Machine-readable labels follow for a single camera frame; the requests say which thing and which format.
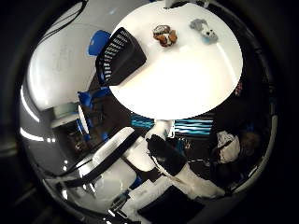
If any black slatted container basket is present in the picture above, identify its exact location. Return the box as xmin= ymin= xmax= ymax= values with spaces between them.
xmin=94 ymin=26 xmax=148 ymax=88

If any blue plastic chair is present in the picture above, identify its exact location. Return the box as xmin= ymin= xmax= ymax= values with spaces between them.
xmin=87 ymin=29 xmax=112 ymax=57
xmin=77 ymin=87 xmax=112 ymax=110

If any grey plush animal toy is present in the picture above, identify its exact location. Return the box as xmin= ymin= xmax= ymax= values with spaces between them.
xmin=190 ymin=18 xmax=220 ymax=46

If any orange striped tiger plush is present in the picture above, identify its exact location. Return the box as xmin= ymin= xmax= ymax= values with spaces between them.
xmin=152 ymin=24 xmax=178 ymax=48

